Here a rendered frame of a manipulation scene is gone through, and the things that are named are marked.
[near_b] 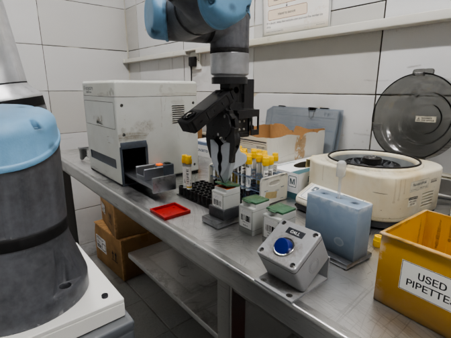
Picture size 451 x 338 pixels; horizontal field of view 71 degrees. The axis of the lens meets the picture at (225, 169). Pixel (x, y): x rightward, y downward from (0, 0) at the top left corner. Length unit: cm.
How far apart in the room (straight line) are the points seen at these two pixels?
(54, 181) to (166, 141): 64
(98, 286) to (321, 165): 52
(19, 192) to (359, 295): 44
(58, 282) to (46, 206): 10
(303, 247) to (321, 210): 13
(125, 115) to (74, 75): 135
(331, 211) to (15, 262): 44
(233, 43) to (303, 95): 64
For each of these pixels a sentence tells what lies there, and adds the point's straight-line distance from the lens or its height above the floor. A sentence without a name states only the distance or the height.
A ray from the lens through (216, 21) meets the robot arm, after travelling 46.
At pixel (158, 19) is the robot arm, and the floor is 126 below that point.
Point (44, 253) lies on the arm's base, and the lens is 42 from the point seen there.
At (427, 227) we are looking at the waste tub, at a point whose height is 95.
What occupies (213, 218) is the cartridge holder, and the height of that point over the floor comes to 89.
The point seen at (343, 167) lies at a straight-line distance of 55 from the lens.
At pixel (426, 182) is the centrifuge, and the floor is 96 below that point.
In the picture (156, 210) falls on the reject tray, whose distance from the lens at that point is 76.
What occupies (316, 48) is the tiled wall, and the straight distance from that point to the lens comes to 120.
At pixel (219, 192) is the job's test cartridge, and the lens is 66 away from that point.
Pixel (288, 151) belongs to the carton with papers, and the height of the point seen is 97.
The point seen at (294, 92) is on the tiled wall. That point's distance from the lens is 125.
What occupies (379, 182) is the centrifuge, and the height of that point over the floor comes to 97.
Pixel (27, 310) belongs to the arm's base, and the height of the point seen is 92.
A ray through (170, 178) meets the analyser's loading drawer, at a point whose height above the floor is 93.
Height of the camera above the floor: 116
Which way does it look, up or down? 14 degrees down
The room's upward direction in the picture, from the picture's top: straight up
